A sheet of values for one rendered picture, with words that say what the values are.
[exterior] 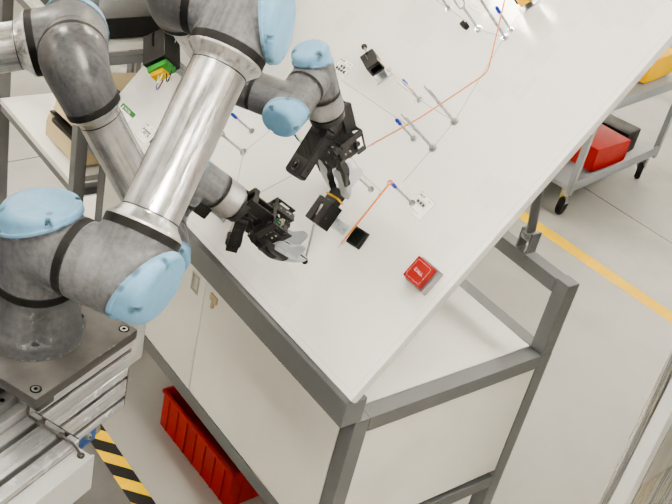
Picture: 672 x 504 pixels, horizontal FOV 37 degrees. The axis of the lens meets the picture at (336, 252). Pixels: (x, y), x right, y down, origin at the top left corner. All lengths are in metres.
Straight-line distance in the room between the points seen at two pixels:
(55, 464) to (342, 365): 0.73
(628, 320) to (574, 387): 0.59
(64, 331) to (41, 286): 0.09
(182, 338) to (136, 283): 1.26
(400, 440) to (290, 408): 0.25
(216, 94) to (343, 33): 1.03
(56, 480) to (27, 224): 0.36
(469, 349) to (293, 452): 0.47
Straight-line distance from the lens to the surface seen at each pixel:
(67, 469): 1.53
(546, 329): 2.41
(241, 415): 2.47
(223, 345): 2.46
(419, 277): 2.00
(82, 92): 1.72
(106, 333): 1.61
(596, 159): 4.92
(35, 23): 1.83
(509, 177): 2.05
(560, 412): 3.65
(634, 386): 3.92
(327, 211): 2.10
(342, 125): 2.04
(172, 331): 2.68
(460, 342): 2.39
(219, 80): 1.46
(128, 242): 1.40
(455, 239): 2.04
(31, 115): 3.30
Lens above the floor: 2.17
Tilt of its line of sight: 32 degrees down
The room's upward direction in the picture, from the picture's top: 14 degrees clockwise
